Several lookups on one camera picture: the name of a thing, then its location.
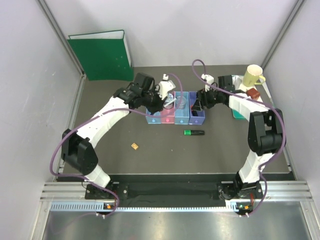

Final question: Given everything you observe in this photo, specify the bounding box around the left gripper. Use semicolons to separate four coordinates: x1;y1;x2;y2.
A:
140;85;167;115

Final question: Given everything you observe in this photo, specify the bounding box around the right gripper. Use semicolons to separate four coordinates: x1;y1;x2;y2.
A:
191;85;223;112

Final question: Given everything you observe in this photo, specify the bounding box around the purple drawer box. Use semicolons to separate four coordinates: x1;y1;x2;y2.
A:
188;91;205;125

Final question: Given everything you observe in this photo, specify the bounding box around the clear paperclip jar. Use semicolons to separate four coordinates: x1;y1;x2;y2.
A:
175;95;187;110

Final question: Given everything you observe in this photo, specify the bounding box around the light blue drawer box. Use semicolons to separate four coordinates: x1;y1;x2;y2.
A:
174;91;190;125

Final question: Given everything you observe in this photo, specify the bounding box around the blue end drawer box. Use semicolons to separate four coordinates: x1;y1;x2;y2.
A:
145;109;162;125

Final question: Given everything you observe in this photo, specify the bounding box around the blue gel jar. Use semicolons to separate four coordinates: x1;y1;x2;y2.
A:
164;93;175;104

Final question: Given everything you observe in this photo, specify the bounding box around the pink drawer box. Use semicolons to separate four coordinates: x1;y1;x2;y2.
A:
161;104;175;124

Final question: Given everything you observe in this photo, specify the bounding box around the green highlighter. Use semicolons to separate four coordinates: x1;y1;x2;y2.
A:
183;130;205;136

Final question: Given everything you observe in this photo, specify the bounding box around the small yellow eraser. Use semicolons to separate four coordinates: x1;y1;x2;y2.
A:
131;143;139;150

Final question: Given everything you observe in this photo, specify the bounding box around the orange highlighter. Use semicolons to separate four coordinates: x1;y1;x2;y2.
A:
191;110;202;117

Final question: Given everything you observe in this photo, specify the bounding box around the black white marker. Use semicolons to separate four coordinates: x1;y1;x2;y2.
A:
163;98;177;109

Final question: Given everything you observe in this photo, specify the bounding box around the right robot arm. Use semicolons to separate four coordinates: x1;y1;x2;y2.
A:
191;74;285;200

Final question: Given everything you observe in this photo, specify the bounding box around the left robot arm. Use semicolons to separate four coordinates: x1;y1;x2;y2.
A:
61;72;176;199

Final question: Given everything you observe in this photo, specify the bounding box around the teal tray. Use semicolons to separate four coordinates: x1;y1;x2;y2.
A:
231;74;280;121

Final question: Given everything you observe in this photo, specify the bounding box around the crumpled silver wrapper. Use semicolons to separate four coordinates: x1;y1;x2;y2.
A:
231;75;244;89

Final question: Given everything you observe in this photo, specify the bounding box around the red brown box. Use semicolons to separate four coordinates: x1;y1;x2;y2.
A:
245;88;261;101

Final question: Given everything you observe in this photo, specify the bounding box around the yellow mug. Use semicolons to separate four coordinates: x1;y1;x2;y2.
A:
242;64;266;87

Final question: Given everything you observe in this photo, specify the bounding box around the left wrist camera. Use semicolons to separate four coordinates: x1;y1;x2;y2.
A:
158;74;176;100

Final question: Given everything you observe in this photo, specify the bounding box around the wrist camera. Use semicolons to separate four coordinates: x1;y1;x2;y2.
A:
201;73;215;92
158;74;176;100

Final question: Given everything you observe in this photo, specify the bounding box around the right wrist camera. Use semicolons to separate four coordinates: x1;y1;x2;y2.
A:
201;73;215;92

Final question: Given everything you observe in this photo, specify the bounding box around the green ring binder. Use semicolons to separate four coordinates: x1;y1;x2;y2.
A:
67;29;134;82

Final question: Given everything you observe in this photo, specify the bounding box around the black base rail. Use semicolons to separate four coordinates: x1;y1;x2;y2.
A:
84;181;263;208

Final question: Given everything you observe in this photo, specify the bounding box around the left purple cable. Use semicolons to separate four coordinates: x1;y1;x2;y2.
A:
49;72;184;218

